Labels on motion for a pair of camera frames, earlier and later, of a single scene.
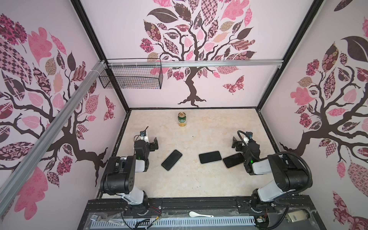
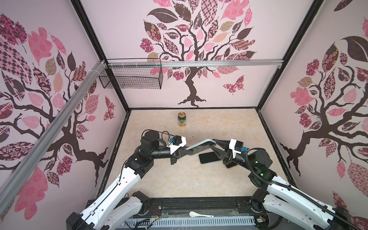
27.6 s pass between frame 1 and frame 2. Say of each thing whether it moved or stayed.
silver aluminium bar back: stayed
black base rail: stayed
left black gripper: moved
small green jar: stayed
